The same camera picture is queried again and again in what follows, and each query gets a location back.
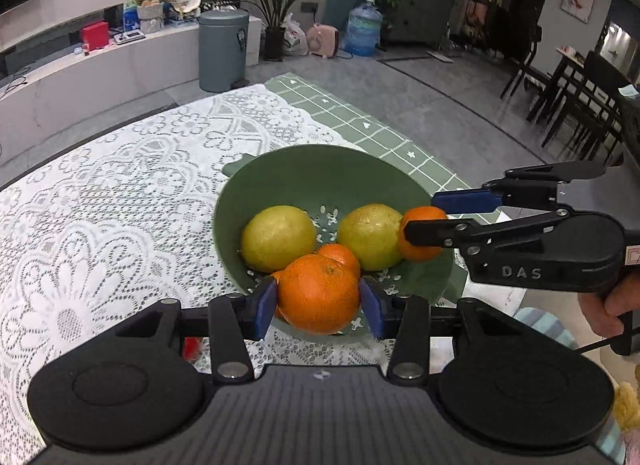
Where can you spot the blue water jug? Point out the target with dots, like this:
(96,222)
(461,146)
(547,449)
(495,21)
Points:
(364,27)

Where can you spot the white television cabinet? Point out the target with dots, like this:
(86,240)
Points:
(100,75)

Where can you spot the grey pedal trash can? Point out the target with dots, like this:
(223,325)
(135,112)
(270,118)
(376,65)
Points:
(223,52)

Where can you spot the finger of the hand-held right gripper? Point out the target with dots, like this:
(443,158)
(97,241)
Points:
(465,201)
(435,234)

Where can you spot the large yellow-green citrus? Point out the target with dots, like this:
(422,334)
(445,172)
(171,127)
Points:
(370,235)
(277,240)

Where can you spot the white lace tablecloth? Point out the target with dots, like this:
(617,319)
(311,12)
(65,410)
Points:
(100,205)

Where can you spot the person's right hand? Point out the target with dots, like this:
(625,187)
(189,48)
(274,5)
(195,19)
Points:
(607,310)

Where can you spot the pink heater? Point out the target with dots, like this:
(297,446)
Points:
(322,41)

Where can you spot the white plastic bag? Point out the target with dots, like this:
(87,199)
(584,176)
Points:
(295,37)

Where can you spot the black dining chair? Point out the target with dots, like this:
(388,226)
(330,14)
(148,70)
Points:
(597,90)
(527,65)

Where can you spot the grey drawer cabinet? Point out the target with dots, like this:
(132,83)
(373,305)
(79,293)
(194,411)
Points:
(425,5)

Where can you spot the striped cloth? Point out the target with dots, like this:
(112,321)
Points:
(545,327)

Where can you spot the white flower pot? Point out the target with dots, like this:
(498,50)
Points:
(151,21)

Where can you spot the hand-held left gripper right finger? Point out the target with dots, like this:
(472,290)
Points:
(372,307)

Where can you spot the potted long-leaf plant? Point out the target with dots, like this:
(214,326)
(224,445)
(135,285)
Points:
(275,10)

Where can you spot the red box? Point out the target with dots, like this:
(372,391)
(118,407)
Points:
(95,36)

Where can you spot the white paper sheet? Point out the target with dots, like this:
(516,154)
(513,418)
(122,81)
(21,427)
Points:
(492,297)

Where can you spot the green colander bowl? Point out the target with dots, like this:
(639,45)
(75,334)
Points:
(280,185)

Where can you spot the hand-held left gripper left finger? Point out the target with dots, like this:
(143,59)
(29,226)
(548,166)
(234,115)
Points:
(263,307)

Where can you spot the red cherry tomato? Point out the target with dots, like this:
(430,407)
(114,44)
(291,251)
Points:
(192,349)

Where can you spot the black dining table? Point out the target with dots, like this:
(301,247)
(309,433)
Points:
(570,57)

